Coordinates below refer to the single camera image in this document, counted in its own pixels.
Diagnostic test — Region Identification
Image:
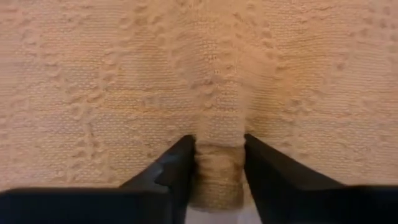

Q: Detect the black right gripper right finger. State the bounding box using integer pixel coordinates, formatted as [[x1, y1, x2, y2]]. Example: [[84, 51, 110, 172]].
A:
[[244, 133, 398, 224]]

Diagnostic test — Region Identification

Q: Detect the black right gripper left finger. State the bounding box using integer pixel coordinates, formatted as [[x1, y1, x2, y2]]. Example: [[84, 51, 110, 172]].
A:
[[0, 134, 197, 224]]

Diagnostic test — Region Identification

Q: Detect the mustard yellow towel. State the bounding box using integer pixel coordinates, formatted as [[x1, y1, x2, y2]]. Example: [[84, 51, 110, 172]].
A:
[[0, 0, 398, 212]]

